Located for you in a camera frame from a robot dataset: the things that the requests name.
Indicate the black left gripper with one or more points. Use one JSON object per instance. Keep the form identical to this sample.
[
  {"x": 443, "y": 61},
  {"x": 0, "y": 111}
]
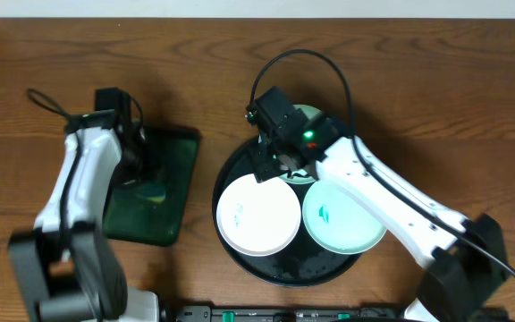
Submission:
[{"x": 134, "y": 163}]

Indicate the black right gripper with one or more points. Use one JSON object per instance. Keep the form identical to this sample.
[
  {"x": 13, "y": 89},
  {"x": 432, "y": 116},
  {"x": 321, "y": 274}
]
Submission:
[{"x": 264, "y": 171}]

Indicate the white round plate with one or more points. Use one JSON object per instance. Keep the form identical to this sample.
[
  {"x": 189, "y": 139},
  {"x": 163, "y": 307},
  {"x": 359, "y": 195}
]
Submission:
[{"x": 258, "y": 219}]

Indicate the yellow green scrubbing sponge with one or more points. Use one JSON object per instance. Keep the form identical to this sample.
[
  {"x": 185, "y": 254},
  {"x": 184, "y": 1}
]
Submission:
[{"x": 152, "y": 192}]

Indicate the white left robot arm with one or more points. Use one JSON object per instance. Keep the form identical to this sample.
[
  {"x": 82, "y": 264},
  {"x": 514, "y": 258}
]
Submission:
[{"x": 65, "y": 267}]

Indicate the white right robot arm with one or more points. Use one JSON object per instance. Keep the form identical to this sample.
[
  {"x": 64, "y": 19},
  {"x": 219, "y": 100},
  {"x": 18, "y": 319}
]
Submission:
[{"x": 464, "y": 261}]

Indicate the dark green rectangular water tray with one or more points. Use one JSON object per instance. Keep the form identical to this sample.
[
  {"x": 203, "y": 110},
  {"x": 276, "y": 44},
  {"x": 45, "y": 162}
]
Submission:
[{"x": 150, "y": 210}]

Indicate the round black tray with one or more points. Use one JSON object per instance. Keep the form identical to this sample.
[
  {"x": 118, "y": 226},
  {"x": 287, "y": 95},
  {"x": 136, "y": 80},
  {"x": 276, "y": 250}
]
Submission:
[{"x": 302, "y": 263}]

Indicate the mint plate with green stain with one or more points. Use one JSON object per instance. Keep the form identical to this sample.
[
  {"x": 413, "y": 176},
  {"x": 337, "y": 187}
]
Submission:
[{"x": 337, "y": 222}]

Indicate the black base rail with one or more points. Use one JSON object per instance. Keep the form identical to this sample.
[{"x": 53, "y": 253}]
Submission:
[{"x": 205, "y": 313}]

